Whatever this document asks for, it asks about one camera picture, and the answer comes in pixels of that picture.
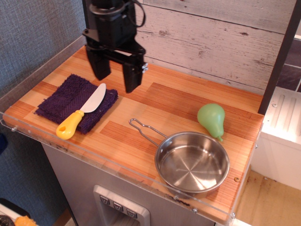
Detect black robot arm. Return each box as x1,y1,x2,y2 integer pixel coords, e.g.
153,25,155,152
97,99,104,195
83,0,147,93

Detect clear acrylic guard rail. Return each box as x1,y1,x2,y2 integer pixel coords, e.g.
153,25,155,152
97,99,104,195
0,110,264,224

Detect purple folded cloth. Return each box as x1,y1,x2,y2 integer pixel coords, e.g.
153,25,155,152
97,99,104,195
35,74,118,134

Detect stainless steel pan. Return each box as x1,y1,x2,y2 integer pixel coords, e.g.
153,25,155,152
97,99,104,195
129,118,230,198

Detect dark right frame post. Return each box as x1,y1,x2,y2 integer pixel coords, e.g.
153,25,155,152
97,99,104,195
258,0,301,115

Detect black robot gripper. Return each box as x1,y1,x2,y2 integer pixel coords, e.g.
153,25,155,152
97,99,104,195
86,4,146,93

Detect orange object at corner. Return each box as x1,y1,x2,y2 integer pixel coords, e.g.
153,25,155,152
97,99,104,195
0,215,37,226

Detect white toy sink unit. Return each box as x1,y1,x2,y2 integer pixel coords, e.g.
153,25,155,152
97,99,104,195
249,35,301,191

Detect green plastic toy pear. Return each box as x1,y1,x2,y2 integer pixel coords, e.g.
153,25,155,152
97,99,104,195
197,104,225,142

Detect yellow handled toy knife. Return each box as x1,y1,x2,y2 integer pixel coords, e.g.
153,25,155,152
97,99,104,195
56,83,106,140

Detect grey toy fridge cabinet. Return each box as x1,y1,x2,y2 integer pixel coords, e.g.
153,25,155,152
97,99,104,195
43,145,215,226

